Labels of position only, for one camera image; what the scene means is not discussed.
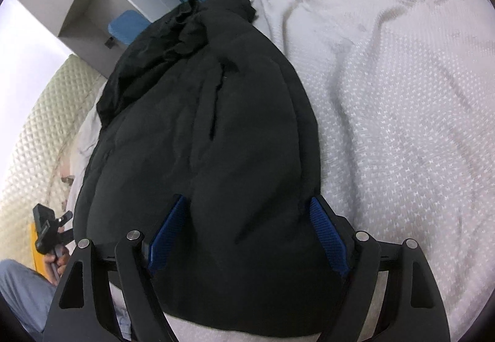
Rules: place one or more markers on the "black puffer jacket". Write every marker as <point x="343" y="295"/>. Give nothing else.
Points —
<point x="212" y="152"/>

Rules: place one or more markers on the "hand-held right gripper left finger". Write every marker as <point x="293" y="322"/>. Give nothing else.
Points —
<point x="170" y="233"/>

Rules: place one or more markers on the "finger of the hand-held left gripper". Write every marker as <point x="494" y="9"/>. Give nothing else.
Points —
<point x="66" y="228"/>

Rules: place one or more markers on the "yellow object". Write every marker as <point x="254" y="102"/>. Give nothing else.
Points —
<point x="38" y="261"/>

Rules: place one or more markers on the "person's left hand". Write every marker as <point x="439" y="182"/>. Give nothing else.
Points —
<point x="52" y="262"/>

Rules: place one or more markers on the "person's denim jeans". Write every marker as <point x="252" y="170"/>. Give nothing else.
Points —
<point x="23" y="295"/>

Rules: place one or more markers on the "black wall plug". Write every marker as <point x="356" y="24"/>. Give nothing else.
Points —
<point x="110" y="43"/>

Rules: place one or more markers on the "cream quilted headboard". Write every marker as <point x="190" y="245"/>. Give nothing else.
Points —
<point x="34" y="133"/>

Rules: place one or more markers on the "bed with grey sheet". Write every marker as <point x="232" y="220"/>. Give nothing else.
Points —
<point x="386" y="114"/>

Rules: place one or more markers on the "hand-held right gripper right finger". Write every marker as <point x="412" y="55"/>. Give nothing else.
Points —
<point x="328" y="237"/>

